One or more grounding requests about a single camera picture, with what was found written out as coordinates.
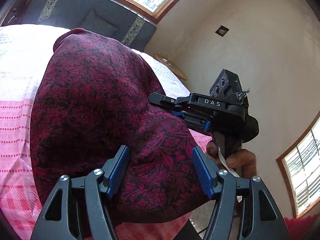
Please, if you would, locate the person's right hand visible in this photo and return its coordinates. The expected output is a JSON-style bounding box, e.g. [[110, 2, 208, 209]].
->
[[205, 140, 257, 179]]

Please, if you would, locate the pink checkered bed sheet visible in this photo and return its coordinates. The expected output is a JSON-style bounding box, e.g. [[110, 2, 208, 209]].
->
[[0, 23, 213, 240]]

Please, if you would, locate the round glass side table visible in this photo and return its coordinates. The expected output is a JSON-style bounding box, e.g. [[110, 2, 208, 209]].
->
[[153, 52, 188, 81]]

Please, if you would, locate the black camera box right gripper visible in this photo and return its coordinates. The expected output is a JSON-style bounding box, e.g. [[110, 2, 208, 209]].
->
[[209, 69, 242, 100]]

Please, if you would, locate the black wall switch plate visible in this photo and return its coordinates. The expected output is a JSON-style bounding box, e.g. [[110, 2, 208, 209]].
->
[[215, 25, 229, 37]]

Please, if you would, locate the grey square pillow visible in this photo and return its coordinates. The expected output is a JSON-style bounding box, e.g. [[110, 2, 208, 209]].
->
[[80, 11, 118, 37]]

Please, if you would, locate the grey padded headboard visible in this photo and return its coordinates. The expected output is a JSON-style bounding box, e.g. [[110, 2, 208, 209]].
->
[[22, 0, 156, 51]]

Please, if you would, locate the dark red floral knit sweater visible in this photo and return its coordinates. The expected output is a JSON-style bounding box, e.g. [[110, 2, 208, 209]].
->
[[30, 28, 208, 225]]

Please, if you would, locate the small side window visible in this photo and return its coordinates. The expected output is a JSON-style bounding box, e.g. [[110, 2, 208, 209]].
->
[[276, 115, 319, 218]]

